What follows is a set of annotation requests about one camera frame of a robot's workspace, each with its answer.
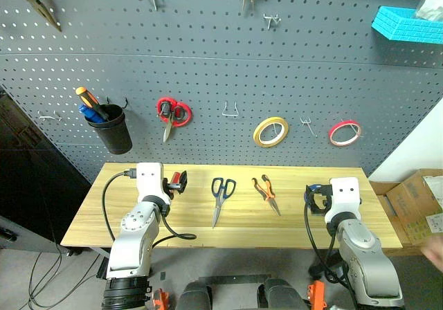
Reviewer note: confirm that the orange black needle-nose pliers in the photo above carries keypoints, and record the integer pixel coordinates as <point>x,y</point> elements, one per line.
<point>268,194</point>

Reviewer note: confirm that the clear plastic bag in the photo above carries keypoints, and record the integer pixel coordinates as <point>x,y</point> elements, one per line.
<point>431,7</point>

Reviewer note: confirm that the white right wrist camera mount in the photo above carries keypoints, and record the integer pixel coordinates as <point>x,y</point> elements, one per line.
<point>342,196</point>

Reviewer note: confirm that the black cabinet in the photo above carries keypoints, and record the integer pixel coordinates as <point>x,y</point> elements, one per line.
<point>31,171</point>

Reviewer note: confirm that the person's bare hand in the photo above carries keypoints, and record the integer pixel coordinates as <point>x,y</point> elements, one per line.
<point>434,253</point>

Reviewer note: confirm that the white peg hook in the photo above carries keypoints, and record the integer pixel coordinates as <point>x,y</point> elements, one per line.
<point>48,117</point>

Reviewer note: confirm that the grey metal pegboard wall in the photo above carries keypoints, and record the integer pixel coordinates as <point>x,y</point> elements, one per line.
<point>221,64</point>

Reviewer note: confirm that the black table foot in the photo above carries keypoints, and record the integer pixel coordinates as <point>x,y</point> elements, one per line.
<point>102,268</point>
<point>323,266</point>

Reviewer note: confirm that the grey drawer unit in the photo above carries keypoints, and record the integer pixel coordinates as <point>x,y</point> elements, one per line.
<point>14,234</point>

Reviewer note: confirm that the orange black clamp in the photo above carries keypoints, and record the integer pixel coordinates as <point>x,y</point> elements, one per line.
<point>316,294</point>
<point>161,299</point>

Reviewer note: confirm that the large cardboard box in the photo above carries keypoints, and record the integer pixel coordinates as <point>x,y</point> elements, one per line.
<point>415,202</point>

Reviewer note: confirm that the yellow tape roll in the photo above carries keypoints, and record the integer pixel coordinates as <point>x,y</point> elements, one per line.
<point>259,130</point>

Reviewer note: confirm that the small open cardboard box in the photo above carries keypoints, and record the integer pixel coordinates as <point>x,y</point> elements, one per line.
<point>387,213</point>

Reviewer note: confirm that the orange black screwdriver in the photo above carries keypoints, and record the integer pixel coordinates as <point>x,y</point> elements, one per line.
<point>90,100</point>

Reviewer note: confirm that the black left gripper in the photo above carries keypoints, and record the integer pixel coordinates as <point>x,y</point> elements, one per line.
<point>167,182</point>

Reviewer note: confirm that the black plastic cup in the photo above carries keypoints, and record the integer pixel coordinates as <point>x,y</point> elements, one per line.
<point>112,133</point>

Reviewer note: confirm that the blue plastic basket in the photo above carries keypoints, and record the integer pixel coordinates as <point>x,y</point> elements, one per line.
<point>405,26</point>

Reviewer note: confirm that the red tape roll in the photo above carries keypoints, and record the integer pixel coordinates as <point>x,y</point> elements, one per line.
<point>334,135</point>

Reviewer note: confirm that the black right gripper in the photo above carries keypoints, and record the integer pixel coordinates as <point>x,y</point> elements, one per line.
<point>318,189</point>

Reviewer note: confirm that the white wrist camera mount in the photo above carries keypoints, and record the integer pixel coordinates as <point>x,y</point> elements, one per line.
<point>149,182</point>
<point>342,196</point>

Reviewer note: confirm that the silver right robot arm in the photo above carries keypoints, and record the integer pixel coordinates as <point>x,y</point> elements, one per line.
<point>363,254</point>

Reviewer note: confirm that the dark rounded robot base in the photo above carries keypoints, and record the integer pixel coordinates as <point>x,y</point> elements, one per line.
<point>239,294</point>

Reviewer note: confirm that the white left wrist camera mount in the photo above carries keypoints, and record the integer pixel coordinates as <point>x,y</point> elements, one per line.
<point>149,182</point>

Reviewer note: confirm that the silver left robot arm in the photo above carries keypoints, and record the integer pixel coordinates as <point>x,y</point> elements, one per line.
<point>133,234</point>

